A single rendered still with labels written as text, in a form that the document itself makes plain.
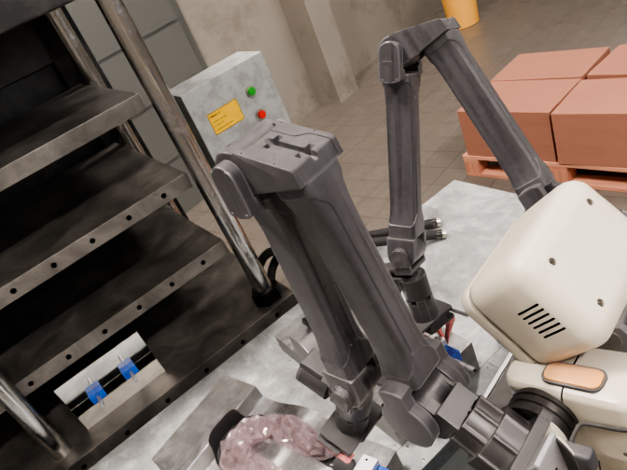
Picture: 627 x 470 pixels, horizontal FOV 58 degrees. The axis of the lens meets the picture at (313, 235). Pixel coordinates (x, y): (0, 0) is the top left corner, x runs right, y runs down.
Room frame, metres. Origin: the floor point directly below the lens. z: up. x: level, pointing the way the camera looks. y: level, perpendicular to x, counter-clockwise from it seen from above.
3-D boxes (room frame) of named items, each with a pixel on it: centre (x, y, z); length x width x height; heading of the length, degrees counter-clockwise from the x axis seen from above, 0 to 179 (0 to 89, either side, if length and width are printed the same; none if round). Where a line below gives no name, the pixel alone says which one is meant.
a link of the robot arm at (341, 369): (0.62, 0.03, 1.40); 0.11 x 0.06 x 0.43; 127
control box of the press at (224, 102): (1.81, 0.08, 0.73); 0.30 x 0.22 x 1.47; 114
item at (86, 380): (1.59, 0.82, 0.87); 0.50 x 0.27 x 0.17; 24
